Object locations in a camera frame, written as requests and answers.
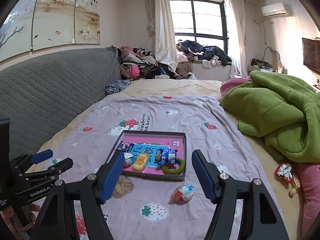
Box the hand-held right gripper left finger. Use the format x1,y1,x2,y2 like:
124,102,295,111
30,150,125,240

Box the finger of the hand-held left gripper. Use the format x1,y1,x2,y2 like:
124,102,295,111
24,157,74,180
11,149,54,172

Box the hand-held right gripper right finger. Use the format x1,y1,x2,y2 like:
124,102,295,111
191,149,287,240

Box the beige dotted scrunchie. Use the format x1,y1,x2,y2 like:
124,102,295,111
112,174,135,198

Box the green fuzzy scrunchie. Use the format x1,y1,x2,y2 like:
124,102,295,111
161,158,186,175

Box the red foil ball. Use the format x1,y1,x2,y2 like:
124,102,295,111
124,152,137,167
171,184,195,204

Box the yellow wafer packet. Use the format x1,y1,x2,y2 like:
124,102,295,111
132,152,152,172

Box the large blue cookie packet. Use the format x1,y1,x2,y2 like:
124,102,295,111
114,141,135,153

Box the small blue snack packet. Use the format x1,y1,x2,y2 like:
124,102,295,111
159,148,178,164

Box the dark shallow cardboard box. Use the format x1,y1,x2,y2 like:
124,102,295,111
104,130,187,182

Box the person's left hand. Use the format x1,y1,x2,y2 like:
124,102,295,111
0,203,42,233

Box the grey quilted headboard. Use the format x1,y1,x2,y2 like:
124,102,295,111
0,46,122,160

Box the purple strawberry printed blanket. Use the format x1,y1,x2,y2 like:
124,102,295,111
25,95,283,240

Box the red and white trinket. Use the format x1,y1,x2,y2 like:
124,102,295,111
274,162,300,197

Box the blue floral garment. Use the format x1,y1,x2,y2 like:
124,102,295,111
105,79,131,96

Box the beige bed sheet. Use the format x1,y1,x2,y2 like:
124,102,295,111
25,79,305,240

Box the pink blanket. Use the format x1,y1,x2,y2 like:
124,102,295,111
220,78,253,100

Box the green fleece blanket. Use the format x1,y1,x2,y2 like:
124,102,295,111
219,70,320,163

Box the brown draped window seat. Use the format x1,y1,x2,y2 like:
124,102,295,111
177,60,232,80

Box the pink pillow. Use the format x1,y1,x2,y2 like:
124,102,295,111
296,164,320,237

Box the pile of mixed clothes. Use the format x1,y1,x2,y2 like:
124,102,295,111
117,45,195,80

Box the dark clothes on windowsill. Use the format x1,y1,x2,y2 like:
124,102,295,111
176,39,232,68

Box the dark bag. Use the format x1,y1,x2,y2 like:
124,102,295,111
251,58,273,69

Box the white curtain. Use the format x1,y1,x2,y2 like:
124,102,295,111
146,0,179,72
224,0,247,78

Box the dark framed window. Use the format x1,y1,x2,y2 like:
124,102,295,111
169,0,230,55

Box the white air conditioner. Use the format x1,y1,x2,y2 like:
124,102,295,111
260,2,287,17

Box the floral wall painting panel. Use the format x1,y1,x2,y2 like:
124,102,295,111
0,0,40,62
74,0,101,45
31,0,78,51

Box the white cable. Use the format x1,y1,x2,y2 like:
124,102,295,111
264,46,282,68

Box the wall television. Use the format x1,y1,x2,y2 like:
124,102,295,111
302,37,320,74

